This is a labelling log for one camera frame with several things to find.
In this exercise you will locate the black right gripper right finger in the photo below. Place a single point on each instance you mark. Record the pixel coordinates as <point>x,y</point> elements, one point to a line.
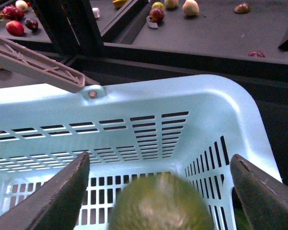
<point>264,199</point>

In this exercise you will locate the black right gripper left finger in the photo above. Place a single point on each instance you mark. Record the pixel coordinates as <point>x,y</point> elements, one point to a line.
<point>56,204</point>

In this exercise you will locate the green avocado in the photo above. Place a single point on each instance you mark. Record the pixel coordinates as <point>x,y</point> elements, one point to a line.
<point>160,202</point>

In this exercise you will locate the light blue plastic basket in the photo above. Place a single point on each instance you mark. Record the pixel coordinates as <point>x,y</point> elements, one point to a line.
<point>190,126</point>

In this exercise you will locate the brown basket handle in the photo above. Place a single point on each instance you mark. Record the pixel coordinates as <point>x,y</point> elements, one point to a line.
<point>22,60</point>

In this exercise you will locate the black fruit display shelf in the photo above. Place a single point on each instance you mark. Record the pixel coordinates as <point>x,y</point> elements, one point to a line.
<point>217,41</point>

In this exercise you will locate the red apple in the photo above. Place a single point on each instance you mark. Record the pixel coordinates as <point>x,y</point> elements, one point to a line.
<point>156,15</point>
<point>15,28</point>

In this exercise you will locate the pink dragon fruit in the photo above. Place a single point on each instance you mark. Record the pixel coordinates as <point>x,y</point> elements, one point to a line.
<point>11,13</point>

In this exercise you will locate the brown chestnut fruit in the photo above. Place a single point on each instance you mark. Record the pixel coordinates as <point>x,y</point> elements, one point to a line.
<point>242,8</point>

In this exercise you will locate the beige pear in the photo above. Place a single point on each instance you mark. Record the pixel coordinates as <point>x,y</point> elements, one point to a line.
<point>191,8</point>

